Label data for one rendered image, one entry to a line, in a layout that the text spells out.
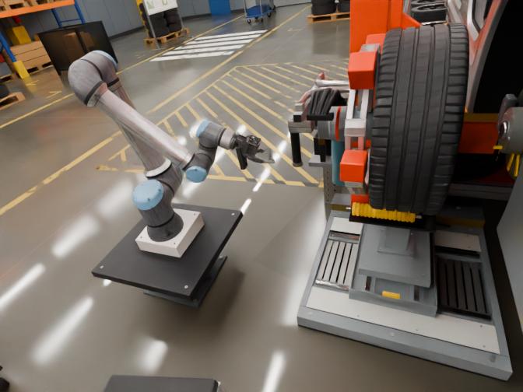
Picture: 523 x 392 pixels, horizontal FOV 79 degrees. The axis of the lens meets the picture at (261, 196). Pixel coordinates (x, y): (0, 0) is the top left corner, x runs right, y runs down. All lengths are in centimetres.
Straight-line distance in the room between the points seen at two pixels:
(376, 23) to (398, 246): 101
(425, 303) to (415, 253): 23
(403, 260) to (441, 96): 84
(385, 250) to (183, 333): 108
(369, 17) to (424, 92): 70
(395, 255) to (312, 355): 60
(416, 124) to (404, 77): 14
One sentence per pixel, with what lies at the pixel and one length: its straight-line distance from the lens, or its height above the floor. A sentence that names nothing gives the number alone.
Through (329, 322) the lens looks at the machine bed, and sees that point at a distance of 156.
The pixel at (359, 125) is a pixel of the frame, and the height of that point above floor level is 97.
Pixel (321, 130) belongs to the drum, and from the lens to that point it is 131.
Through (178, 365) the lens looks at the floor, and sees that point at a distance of 169.
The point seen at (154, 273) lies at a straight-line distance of 166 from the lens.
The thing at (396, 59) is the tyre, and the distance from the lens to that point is 108.
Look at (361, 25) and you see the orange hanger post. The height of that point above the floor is 114.
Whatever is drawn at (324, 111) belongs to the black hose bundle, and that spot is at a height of 99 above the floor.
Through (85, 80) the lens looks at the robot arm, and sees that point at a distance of 141.
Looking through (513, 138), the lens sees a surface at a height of 86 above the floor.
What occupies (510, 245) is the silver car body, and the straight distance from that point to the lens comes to 94.
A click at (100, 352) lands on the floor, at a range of 192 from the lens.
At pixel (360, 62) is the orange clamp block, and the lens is 105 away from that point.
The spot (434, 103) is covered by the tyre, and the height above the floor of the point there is 104.
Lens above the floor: 141
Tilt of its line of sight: 36 degrees down
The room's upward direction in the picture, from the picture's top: 11 degrees counter-clockwise
